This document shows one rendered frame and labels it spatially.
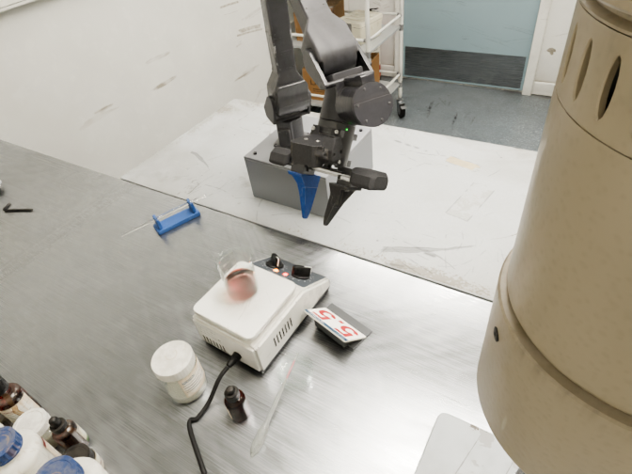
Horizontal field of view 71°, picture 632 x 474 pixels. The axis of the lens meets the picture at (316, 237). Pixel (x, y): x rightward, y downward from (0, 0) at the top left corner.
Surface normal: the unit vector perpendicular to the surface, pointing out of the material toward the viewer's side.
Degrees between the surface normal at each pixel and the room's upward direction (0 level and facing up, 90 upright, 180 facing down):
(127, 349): 0
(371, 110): 70
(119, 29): 90
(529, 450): 90
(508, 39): 90
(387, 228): 0
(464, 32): 90
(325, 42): 30
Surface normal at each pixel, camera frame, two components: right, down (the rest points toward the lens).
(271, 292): -0.11, -0.74
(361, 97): 0.36, 0.29
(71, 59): 0.85, 0.27
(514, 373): -0.95, 0.27
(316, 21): 0.12, -0.35
